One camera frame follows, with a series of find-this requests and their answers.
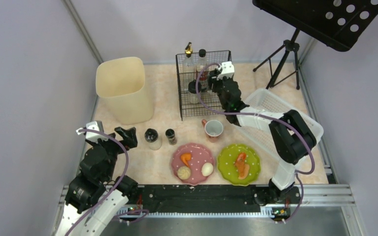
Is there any small black pepper grinder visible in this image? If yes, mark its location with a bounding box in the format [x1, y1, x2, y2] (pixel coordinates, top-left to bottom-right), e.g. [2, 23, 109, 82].
[165, 128, 177, 145]

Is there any glass jar black lid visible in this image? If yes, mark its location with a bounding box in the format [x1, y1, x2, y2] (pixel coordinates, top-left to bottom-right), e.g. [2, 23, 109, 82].
[188, 80, 202, 104]

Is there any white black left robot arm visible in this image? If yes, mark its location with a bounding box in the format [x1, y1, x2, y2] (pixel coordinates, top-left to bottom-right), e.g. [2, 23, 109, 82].
[54, 121, 138, 236]

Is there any clear bottle gold spout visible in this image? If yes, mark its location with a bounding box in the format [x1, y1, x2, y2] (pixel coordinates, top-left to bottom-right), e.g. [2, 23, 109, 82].
[182, 42, 195, 88]

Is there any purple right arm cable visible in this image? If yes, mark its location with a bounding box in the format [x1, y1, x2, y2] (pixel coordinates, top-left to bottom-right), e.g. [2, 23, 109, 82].
[194, 62, 316, 224]

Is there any beige plastic waste bin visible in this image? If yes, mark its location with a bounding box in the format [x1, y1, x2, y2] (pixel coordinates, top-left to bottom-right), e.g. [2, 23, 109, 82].
[95, 57, 154, 125]

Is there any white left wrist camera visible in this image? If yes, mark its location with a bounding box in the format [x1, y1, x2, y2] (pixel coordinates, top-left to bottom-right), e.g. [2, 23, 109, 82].
[75, 120, 107, 143]

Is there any black music stand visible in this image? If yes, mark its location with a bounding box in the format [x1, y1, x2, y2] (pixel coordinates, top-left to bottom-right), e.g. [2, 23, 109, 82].
[252, 0, 378, 89]

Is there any orange salmon slice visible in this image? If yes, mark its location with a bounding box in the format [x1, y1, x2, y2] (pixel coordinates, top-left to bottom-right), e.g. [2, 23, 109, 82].
[234, 152, 250, 179]

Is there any beige steamed bun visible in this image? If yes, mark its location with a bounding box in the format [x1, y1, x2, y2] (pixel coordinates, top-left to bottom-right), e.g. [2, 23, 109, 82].
[177, 166, 191, 180]

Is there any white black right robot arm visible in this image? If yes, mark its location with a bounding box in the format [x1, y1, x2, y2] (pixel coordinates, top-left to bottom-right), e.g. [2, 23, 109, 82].
[207, 70, 323, 205]

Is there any pink floral mug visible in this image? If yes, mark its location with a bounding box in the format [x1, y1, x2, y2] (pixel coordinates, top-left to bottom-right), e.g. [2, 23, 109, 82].
[201, 119, 224, 143]

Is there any sauce bottle red label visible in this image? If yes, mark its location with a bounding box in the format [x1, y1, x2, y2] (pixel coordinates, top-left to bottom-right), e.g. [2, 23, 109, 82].
[195, 49, 208, 92]

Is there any black wire rack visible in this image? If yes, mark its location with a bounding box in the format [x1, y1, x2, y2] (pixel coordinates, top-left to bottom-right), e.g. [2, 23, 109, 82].
[175, 50, 232, 118]

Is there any white egg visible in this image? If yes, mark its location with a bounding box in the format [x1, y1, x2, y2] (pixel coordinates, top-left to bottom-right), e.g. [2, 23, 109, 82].
[201, 162, 214, 177]

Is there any green polka dot plate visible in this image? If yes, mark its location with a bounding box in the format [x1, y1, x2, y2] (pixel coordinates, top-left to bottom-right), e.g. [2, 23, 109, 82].
[217, 144, 261, 186]

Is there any pink polka dot plate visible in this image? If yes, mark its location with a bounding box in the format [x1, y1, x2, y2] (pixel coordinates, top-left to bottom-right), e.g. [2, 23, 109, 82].
[170, 142, 216, 186]

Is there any white perforated plastic basket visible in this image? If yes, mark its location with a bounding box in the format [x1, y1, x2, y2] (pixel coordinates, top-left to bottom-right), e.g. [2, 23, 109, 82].
[236, 88, 324, 160]

